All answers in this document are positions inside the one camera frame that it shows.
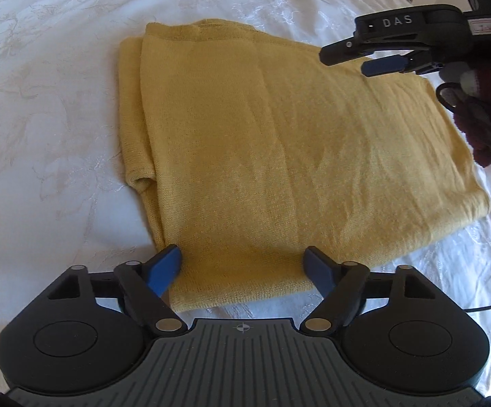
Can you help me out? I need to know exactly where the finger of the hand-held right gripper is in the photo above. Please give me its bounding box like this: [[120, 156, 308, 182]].
[[361, 51, 445, 78], [319, 35, 426, 67]]

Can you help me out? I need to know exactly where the yellow knit sweater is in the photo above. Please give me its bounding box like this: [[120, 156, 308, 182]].
[[117, 19, 491, 313]]

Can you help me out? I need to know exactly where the person's right hand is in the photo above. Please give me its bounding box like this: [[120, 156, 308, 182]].
[[438, 61, 491, 190]]

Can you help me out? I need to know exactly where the bed with white bedspread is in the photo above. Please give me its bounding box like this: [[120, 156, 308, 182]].
[[0, 0, 491, 395]]

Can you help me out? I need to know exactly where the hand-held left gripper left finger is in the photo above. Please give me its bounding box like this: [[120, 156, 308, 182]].
[[44, 244, 189, 334]]

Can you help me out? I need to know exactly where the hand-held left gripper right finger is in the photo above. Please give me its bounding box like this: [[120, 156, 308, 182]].
[[300, 245, 440, 332]]

